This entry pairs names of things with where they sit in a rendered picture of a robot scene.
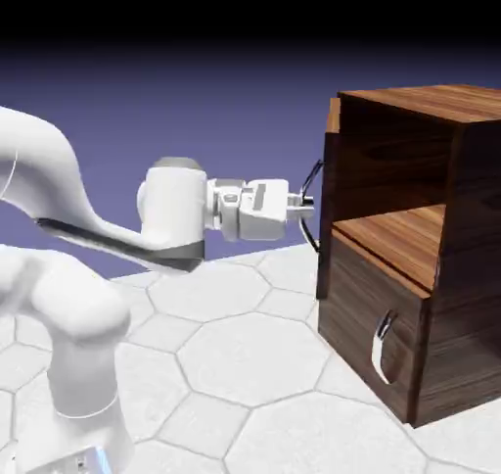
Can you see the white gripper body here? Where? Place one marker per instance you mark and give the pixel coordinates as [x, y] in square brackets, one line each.
[270, 211]

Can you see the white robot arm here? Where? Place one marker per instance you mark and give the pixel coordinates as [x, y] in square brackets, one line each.
[172, 207]

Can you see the dark wood cabinet door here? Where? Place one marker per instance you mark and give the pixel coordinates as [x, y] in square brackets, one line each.
[328, 192]
[352, 309]

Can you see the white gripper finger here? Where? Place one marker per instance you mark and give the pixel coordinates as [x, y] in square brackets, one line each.
[300, 212]
[299, 199]

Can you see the dark wood cabinet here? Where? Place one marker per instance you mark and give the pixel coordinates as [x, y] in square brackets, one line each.
[465, 246]

